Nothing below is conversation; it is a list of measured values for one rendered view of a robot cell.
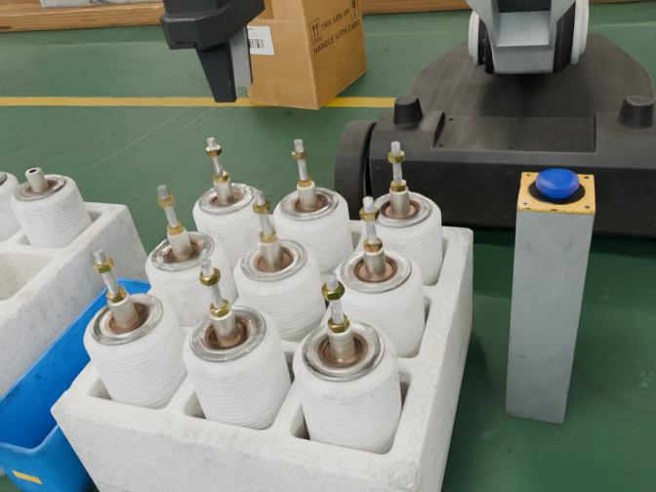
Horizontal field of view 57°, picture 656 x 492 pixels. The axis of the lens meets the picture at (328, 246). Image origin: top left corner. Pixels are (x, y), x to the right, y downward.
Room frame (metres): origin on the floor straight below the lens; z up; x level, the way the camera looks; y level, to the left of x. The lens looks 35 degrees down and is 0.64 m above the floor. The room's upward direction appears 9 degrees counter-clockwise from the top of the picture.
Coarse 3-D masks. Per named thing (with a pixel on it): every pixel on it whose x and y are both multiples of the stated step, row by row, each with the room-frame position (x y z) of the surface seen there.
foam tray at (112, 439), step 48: (432, 288) 0.54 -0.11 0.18; (432, 336) 0.46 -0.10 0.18; (96, 384) 0.48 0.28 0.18; (432, 384) 0.39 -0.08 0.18; (96, 432) 0.42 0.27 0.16; (144, 432) 0.40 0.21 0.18; (192, 432) 0.38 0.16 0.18; (240, 432) 0.37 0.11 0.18; (288, 432) 0.37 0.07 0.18; (432, 432) 0.36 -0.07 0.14; (96, 480) 0.44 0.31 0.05; (144, 480) 0.41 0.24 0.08; (192, 480) 0.38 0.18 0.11; (240, 480) 0.36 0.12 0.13; (288, 480) 0.34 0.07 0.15; (336, 480) 0.32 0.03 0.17; (384, 480) 0.30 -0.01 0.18; (432, 480) 0.35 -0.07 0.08
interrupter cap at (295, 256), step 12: (288, 240) 0.57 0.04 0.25; (252, 252) 0.56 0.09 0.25; (288, 252) 0.55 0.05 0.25; (300, 252) 0.55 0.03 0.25; (240, 264) 0.54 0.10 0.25; (252, 264) 0.54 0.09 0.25; (264, 264) 0.54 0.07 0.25; (288, 264) 0.53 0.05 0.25; (300, 264) 0.53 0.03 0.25; (252, 276) 0.52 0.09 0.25; (264, 276) 0.52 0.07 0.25; (276, 276) 0.51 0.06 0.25; (288, 276) 0.51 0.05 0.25
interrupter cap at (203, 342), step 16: (208, 320) 0.46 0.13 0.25; (240, 320) 0.45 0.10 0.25; (256, 320) 0.45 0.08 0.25; (192, 336) 0.44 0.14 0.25; (208, 336) 0.44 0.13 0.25; (240, 336) 0.43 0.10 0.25; (256, 336) 0.42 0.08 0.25; (208, 352) 0.41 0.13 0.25; (224, 352) 0.41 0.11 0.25; (240, 352) 0.40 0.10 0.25
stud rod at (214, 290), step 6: (204, 264) 0.43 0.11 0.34; (210, 264) 0.43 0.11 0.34; (204, 270) 0.43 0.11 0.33; (210, 270) 0.43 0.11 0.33; (210, 288) 0.43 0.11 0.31; (216, 288) 0.43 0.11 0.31; (210, 294) 0.43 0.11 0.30; (216, 294) 0.43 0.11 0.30; (216, 300) 0.43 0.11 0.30; (222, 300) 0.44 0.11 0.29; (216, 306) 0.43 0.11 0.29; (222, 306) 0.43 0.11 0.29
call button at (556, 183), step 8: (544, 176) 0.50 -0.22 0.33; (552, 176) 0.50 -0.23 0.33; (560, 176) 0.50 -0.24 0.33; (568, 176) 0.49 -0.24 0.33; (576, 176) 0.49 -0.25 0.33; (536, 184) 0.50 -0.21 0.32; (544, 184) 0.49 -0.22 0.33; (552, 184) 0.48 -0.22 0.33; (560, 184) 0.48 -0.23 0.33; (568, 184) 0.48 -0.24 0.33; (576, 184) 0.48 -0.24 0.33; (544, 192) 0.49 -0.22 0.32; (552, 192) 0.48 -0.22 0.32; (560, 192) 0.48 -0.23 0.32; (568, 192) 0.48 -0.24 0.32
